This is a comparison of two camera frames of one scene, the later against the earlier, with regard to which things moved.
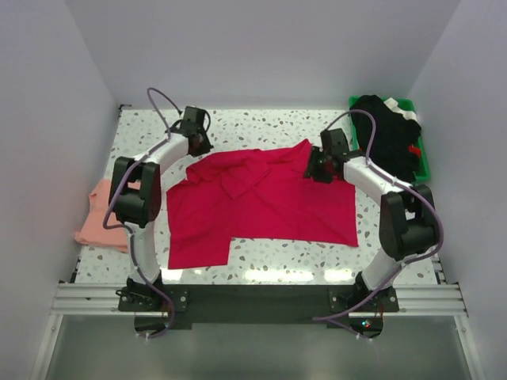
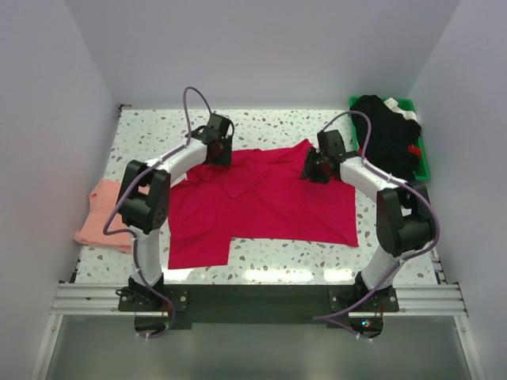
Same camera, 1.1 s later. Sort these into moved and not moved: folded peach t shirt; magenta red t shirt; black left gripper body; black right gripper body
Moved: black left gripper body
Not moved: folded peach t shirt; magenta red t shirt; black right gripper body
